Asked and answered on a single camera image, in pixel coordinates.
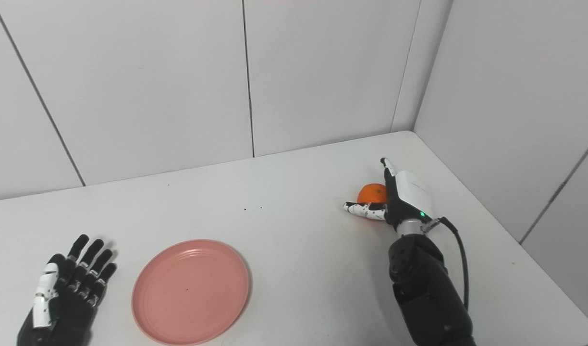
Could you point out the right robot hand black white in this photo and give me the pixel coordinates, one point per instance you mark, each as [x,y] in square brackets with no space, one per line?
[404,197]

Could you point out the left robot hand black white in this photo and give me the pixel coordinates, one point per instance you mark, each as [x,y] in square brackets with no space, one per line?
[66,298]

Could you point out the orange fruit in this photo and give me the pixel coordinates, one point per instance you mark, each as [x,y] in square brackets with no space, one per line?
[371,192]

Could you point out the pink round plate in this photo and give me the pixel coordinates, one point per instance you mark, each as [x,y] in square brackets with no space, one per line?
[190,291]

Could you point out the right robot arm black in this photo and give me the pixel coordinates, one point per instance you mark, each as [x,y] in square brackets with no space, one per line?
[426,288]

